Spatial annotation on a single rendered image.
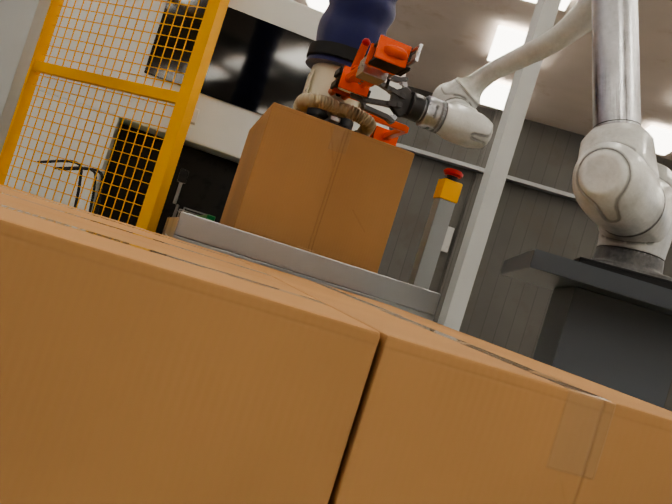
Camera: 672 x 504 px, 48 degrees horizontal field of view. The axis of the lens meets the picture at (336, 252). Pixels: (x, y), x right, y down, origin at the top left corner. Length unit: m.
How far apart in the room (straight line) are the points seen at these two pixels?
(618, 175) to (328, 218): 0.74
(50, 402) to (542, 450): 0.40
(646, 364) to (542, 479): 1.10
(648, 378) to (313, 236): 0.86
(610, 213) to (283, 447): 1.16
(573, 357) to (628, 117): 0.53
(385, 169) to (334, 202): 0.16
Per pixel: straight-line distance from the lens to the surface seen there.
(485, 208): 5.12
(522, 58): 2.14
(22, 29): 2.61
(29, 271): 0.58
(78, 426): 0.59
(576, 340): 1.73
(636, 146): 1.67
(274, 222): 1.93
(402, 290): 1.94
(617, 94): 1.75
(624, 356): 1.75
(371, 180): 1.98
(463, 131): 2.08
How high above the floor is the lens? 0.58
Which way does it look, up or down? 2 degrees up
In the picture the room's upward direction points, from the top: 17 degrees clockwise
